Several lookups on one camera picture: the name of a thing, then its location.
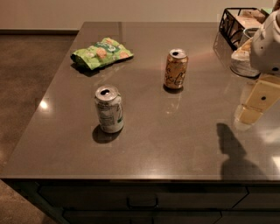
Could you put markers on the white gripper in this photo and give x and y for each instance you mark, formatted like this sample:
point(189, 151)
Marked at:
point(267, 51)

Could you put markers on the black wire basket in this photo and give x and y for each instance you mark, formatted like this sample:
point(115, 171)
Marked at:
point(235, 20)

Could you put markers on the orange soda can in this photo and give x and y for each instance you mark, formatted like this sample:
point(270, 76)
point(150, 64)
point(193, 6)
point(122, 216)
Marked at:
point(175, 69)

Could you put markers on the green snack bag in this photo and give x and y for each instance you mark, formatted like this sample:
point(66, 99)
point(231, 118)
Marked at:
point(100, 54)

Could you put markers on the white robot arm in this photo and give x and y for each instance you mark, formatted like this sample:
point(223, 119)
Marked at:
point(263, 54)

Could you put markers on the silver green 7up can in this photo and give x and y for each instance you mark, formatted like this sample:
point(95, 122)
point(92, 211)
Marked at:
point(109, 106)

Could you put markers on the dark cabinet drawer front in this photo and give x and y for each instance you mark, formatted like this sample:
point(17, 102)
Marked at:
point(115, 197)

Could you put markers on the black drawer handle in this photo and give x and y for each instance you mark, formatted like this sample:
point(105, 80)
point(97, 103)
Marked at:
point(142, 201)

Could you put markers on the clear glass jar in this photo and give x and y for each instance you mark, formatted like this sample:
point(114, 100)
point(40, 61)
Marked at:
point(240, 61)

